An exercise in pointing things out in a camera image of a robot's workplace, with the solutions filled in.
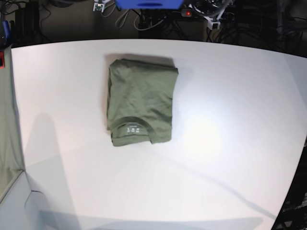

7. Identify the green t-shirt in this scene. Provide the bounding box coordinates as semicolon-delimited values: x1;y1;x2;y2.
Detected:
106;59;178;147

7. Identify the white power strip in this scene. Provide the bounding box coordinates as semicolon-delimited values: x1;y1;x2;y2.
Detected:
180;9;199;18

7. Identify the blue box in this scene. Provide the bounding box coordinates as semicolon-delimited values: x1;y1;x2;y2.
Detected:
116;0;184;10

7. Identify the green cloth at left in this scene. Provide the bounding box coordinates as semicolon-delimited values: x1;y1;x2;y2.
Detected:
0;47;25;200

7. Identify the red device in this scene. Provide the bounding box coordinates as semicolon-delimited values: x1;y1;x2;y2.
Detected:
0;51;5;69

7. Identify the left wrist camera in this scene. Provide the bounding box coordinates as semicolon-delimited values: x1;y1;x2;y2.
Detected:
207;21;221;30

